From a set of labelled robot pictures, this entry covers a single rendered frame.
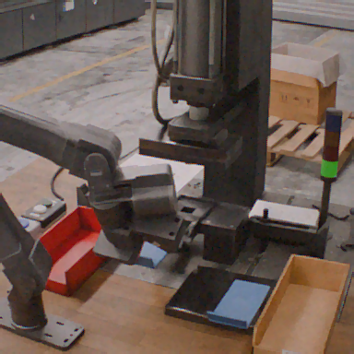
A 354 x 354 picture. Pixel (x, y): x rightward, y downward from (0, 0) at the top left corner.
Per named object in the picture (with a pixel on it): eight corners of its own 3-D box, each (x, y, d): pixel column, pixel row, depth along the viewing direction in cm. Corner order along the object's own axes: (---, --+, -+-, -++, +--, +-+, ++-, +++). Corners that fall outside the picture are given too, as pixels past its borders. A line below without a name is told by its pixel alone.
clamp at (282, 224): (243, 252, 128) (247, 209, 124) (248, 244, 131) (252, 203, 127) (310, 265, 123) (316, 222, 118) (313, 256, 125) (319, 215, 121)
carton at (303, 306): (249, 362, 95) (253, 327, 92) (287, 287, 116) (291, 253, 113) (322, 379, 91) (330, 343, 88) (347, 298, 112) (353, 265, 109)
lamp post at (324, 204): (305, 238, 133) (319, 111, 121) (311, 226, 138) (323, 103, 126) (330, 242, 131) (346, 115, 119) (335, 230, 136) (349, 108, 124)
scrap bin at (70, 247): (19, 281, 115) (15, 255, 112) (79, 229, 136) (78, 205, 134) (69, 298, 111) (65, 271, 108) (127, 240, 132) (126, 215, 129)
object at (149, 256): (114, 263, 107) (113, 249, 105) (148, 224, 120) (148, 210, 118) (151, 273, 105) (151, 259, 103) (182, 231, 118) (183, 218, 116)
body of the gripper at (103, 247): (152, 214, 101) (145, 188, 96) (130, 266, 96) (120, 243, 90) (117, 206, 103) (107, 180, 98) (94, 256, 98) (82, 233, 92)
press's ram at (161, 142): (135, 171, 122) (136, 24, 110) (185, 130, 144) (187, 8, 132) (223, 186, 115) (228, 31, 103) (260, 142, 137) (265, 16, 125)
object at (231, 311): (206, 324, 101) (206, 312, 100) (235, 280, 114) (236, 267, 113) (243, 334, 98) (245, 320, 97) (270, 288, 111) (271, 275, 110)
